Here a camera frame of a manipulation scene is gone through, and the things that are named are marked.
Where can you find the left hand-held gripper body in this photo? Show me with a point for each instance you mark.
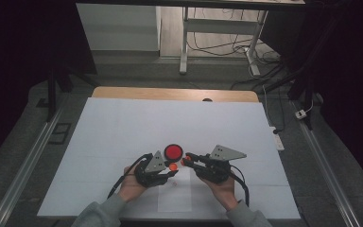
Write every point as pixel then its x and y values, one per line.
pixel 156 164

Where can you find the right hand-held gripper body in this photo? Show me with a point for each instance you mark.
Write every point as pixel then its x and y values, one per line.
pixel 223 153

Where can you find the orange stamp cap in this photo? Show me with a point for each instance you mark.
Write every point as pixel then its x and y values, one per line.
pixel 173 166

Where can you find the round red ink pad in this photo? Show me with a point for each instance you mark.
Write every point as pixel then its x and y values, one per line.
pixel 174 152

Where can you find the person's left hand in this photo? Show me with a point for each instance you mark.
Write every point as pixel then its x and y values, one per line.
pixel 129 189

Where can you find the person's right hand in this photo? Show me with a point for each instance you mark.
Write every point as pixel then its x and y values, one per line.
pixel 225 194

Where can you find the white paper sheet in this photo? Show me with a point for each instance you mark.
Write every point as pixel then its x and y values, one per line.
pixel 176 198

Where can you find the white table cover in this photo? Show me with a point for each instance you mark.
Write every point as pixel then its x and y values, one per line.
pixel 138 126

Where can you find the white power strip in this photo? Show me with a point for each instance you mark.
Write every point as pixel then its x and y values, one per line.
pixel 278 142

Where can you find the black table grommet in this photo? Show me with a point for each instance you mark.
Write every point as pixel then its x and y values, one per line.
pixel 207 100

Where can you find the black plug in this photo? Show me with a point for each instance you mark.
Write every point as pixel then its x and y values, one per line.
pixel 275 131

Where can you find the white adapter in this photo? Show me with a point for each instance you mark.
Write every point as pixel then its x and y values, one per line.
pixel 300 114

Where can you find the dark floor box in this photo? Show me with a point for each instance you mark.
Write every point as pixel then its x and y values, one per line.
pixel 60 133

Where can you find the black stand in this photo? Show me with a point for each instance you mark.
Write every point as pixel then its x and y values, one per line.
pixel 305 91
pixel 52 91

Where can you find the white cabinet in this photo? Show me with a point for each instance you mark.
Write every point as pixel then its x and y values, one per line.
pixel 116 28

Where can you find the black curtain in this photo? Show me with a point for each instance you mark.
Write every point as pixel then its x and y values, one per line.
pixel 12 63
pixel 349 78

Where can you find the metal floor rail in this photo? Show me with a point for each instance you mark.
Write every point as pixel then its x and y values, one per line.
pixel 324 167
pixel 28 164

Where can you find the white desk frame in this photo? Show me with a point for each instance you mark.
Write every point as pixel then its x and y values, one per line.
pixel 217 26

